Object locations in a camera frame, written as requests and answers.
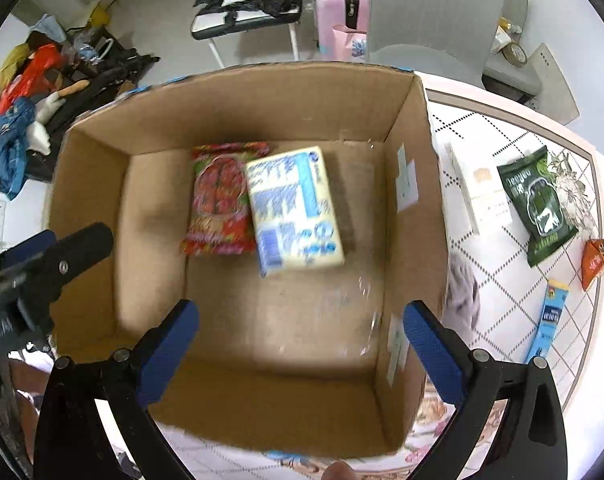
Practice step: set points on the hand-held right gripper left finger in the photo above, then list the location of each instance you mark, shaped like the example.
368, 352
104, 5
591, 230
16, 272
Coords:
167, 355

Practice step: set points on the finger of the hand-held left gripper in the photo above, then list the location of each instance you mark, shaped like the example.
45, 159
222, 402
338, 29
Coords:
29, 246
76, 256

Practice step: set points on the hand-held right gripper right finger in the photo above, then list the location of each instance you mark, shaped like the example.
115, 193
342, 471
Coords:
432, 355

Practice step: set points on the brown cardboard box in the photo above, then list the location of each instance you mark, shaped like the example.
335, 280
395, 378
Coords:
292, 350

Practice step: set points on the yellow and blue tissue packet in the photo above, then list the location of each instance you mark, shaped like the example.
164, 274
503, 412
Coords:
292, 210

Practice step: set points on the person's right hand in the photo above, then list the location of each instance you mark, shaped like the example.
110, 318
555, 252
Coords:
340, 471

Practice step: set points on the grey crumpled cloth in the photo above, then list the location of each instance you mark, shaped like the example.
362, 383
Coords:
462, 295

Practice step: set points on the long blue packet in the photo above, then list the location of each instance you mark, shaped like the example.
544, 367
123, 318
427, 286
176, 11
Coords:
549, 320

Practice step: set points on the red snack packet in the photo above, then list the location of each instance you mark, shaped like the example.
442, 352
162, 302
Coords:
216, 200

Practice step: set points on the white flat carton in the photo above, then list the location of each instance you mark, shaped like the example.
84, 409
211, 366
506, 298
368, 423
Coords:
482, 200

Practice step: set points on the red plastic bag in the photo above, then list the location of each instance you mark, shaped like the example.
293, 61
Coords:
34, 70

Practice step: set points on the dark green snack packet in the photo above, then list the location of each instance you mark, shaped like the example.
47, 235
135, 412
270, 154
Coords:
537, 205

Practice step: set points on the small orange snack packet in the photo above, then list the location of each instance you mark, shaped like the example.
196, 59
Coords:
593, 265

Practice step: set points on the light blue cloth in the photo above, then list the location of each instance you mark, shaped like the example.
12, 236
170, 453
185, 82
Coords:
49, 27

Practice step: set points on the yellow bag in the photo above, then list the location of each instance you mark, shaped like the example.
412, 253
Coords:
99, 14

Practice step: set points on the small black-framed table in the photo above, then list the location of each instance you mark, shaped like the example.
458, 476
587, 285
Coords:
242, 26

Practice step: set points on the beige flat board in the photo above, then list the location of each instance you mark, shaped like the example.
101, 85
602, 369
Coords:
552, 85

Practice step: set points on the roll of tape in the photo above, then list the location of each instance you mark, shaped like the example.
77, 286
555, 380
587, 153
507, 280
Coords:
515, 53

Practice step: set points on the pink gift bag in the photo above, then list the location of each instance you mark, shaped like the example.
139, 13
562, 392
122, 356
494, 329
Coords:
349, 45

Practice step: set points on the pink suitcase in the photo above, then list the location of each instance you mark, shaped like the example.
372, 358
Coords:
332, 5

